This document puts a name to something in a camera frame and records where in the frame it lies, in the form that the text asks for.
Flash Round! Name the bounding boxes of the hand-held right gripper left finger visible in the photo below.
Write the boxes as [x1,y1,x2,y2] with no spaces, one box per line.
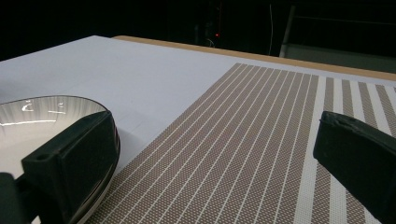
[21,110,121,224]

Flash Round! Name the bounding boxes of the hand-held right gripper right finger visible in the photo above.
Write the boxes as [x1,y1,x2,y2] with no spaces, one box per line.
[312,110,396,224]

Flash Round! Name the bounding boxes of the large white dark-rimmed plate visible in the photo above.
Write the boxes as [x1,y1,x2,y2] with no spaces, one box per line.
[0,94,121,224]

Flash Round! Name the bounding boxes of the white board sheet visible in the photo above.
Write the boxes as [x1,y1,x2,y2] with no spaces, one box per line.
[0,35,396,176]

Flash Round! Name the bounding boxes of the brown striped woven placemat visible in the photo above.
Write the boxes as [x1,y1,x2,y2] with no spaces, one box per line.
[83,63,396,224]

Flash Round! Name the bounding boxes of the dark device with red light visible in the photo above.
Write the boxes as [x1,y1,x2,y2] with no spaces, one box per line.
[204,18,222,45]

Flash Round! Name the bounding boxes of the white metal desk frame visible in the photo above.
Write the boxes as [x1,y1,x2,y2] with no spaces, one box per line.
[278,4,396,59]

